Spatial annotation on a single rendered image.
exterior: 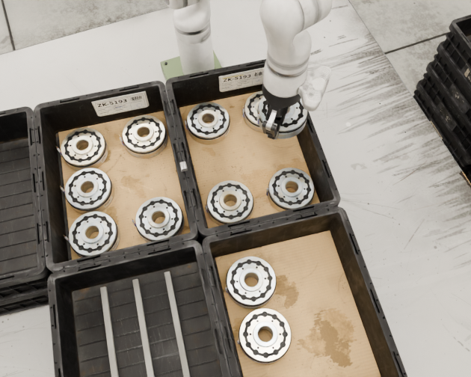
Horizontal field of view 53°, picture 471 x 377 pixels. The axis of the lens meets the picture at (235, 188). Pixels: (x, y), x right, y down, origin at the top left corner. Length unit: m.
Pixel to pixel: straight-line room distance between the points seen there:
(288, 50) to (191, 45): 0.56
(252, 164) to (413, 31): 1.69
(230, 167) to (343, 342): 0.45
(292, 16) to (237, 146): 0.51
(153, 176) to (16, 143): 0.35
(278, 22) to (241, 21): 0.88
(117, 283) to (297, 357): 0.40
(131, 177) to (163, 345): 0.39
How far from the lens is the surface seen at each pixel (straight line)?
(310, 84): 0.84
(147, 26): 1.58
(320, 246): 1.06
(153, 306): 1.03
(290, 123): 0.98
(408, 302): 1.22
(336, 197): 1.00
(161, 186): 1.11
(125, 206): 1.11
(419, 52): 2.58
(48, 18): 2.74
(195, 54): 1.29
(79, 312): 1.06
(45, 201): 1.05
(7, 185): 1.22
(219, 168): 1.12
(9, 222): 1.18
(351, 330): 1.03
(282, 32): 0.71
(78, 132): 1.19
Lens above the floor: 1.82
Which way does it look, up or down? 65 degrees down
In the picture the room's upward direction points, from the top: straight up
